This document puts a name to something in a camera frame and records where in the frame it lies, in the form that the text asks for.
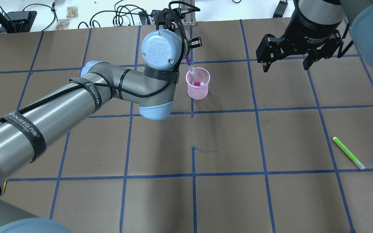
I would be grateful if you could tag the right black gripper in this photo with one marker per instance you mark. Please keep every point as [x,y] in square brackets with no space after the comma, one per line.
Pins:
[314,26]

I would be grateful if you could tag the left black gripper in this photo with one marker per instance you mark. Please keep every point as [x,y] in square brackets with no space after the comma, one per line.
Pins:
[195,42]

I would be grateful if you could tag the purple pen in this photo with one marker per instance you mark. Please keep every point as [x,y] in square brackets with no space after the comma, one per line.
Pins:
[190,68]

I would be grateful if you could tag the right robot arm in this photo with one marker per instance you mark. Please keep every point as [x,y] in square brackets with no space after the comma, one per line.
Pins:
[356,27]

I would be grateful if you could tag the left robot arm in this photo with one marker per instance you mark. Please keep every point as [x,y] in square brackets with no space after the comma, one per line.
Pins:
[26,134]

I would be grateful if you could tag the pink mesh cup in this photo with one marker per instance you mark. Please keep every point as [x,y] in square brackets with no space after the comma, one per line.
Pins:
[201,75]

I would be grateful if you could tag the black power adapter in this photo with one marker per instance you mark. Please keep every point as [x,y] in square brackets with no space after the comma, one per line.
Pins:
[280,9]

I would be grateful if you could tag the green pen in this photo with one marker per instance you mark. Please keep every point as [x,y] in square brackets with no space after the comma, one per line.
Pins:
[348,153]

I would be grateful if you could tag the snack bag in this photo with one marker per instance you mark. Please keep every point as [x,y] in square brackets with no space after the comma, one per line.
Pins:
[63,24]
[72,12]

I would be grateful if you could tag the black stand base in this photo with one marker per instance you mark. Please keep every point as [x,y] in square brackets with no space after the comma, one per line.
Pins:
[17,22]

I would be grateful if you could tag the aluminium frame post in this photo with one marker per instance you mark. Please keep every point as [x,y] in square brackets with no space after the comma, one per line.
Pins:
[190,18]

